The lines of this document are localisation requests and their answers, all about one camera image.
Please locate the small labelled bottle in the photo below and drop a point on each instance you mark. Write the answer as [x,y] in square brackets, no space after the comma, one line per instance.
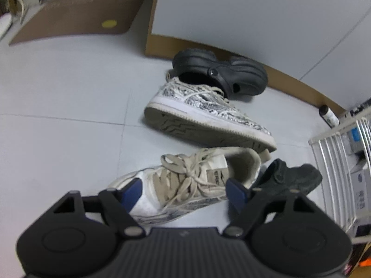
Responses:
[329,115]

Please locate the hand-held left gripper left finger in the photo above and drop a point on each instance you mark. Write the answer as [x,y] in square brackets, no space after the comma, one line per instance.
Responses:
[133,194]

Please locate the brown doormat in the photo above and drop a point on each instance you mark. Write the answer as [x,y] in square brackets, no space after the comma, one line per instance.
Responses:
[72,17]

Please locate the white shoe rack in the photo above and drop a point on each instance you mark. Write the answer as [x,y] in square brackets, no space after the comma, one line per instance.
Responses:
[324,137]

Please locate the clear plastic water bottle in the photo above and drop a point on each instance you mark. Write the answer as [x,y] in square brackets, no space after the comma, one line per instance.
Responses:
[356,139]

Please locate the white wardrobe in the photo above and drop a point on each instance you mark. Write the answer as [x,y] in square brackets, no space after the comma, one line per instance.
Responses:
[246,11]

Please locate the wooden sticks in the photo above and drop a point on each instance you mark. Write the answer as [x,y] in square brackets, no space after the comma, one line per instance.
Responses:
[17,0]

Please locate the white patterned sneaker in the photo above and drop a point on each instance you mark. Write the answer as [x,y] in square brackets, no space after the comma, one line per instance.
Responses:
[185,176]
[203,107]

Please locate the black chunky rubber clog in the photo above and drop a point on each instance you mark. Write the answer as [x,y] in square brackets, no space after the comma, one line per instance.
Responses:
[295,176]
[240,75]

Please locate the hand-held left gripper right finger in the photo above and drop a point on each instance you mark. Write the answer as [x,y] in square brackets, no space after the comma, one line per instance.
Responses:
[237,194]

